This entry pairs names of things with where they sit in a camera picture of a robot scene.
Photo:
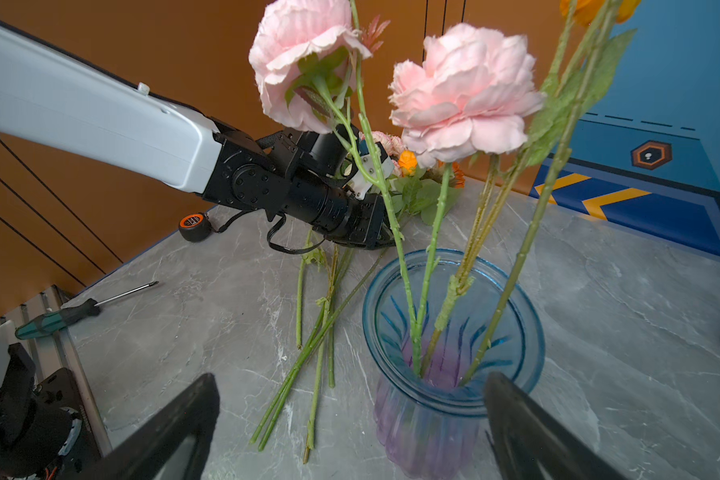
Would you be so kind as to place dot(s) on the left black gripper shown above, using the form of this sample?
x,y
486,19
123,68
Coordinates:
x,y
367,225

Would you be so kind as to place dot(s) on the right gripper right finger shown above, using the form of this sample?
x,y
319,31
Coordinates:
x,y
528,443

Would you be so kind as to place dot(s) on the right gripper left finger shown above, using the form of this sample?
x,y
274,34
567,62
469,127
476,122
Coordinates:
x,y
173,444

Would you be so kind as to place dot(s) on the blue purple glass vase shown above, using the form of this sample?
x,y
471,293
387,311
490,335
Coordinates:
x,y
429,425

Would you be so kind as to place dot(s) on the pink peony flower stem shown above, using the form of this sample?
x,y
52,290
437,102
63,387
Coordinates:
x,y
471,94

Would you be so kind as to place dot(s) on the yellow poppy flower stem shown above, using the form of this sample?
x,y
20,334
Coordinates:
x,y
581,73

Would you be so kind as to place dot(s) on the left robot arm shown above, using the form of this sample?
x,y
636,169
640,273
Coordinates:
x,y
53,98

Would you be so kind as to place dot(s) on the mixed flower bunch on table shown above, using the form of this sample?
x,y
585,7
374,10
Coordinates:
x,y
416,190

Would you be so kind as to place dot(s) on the orange black tape roll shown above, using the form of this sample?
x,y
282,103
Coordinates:
x,y
195,227

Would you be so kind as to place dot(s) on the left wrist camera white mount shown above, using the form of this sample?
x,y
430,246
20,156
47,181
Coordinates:
x,y
369,171

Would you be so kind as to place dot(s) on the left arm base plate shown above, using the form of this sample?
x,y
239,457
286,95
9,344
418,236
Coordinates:
x,y
45,432

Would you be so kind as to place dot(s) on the aluminium front rail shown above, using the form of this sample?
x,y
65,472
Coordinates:
x,y
53,353

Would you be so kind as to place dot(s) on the green handled screwdriver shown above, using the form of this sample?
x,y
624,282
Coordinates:
x,y
46,324

